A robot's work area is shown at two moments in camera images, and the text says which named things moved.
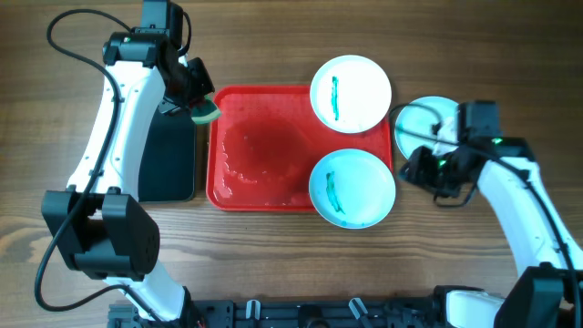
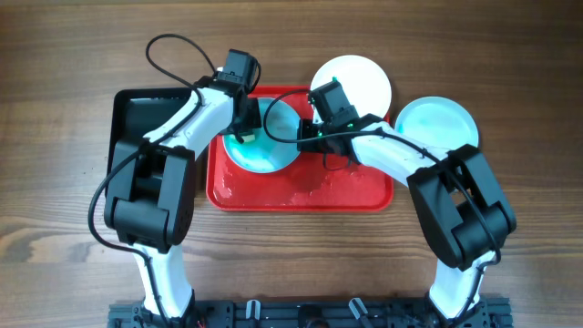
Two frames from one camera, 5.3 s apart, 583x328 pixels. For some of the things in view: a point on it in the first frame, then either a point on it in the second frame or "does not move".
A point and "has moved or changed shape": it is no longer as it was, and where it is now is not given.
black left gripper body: [185, 87] to [244, 124]
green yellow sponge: [205, 112] has moved or changed shape
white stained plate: [351, 94] does not move
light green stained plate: [430, 122] does not move
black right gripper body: [437, 174] to [306, 130]
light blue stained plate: [352, 189] to [275, 146]
